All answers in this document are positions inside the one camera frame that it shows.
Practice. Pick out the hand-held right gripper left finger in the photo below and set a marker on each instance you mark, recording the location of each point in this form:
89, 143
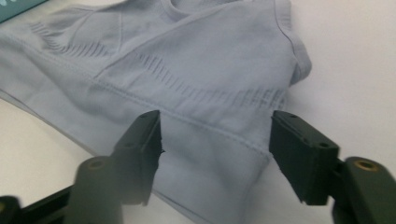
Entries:
138, 155

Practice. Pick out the grey knit sports bra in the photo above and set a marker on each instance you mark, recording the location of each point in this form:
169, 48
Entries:
186, 77

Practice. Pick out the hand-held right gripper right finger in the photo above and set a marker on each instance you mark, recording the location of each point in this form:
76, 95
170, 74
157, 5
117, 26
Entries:
302, 158

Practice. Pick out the light blue perforated plastic basket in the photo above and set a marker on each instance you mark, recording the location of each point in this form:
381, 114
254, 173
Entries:
12, 9

